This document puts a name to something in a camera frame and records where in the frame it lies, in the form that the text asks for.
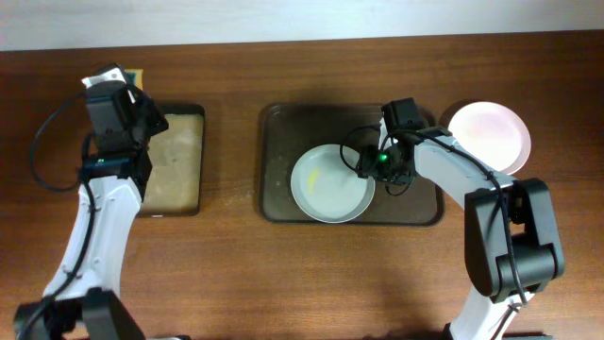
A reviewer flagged green and yellow sponge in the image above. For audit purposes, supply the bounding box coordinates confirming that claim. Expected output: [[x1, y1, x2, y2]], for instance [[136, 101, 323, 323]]
[[125, 69, 143, 90]]

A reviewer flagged grey-green plastic plate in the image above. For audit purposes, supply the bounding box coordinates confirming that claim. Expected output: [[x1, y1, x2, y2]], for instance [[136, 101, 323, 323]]
[[290, 144, 376, 224]]

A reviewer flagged pink plastic plate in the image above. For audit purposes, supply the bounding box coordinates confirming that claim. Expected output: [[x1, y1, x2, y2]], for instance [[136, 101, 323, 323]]
[[447, 101, 531, 175]]

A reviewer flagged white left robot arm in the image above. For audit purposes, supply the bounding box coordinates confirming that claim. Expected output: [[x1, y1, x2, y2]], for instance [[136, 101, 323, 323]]
[[13, 63, 169, 339]]

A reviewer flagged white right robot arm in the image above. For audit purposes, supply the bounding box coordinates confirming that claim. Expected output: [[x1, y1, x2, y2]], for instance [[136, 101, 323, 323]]
[[354, 129, 565, 340]]

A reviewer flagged black soapy water tray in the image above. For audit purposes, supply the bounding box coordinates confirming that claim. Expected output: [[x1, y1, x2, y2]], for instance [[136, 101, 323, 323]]
[[138, 102, 206, 217]]

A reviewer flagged dark brown serving tray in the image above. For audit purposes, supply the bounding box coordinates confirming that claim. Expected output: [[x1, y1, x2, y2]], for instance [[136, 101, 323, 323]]
[[258, 104, 445, 228]]

